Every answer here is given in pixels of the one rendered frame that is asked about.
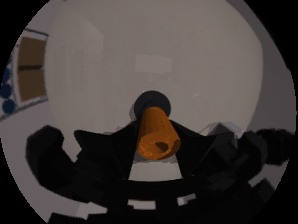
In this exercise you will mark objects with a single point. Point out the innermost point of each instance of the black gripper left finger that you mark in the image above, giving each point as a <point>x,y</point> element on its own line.
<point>120,145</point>

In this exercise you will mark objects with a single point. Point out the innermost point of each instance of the orange cylinder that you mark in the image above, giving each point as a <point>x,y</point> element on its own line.
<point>156,139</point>

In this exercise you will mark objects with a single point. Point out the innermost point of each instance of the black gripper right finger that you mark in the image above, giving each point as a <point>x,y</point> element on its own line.
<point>194,147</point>

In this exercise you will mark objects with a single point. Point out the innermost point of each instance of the black round pedestal with shaft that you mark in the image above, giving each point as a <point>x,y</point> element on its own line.
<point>151,99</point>

